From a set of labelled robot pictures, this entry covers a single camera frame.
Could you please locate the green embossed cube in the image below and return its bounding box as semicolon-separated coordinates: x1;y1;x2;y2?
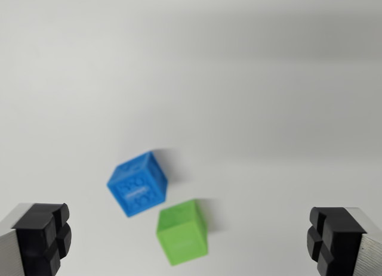
156;199;209;266

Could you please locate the blue embossed cube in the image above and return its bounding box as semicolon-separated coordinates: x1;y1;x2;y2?
106;150;170;218

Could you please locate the gripper left finger with black rubber pad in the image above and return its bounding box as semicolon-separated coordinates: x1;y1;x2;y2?
0;202;73;276

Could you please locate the gripper right finger with black rubber pad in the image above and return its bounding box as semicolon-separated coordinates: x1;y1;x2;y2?
306;206;382;276

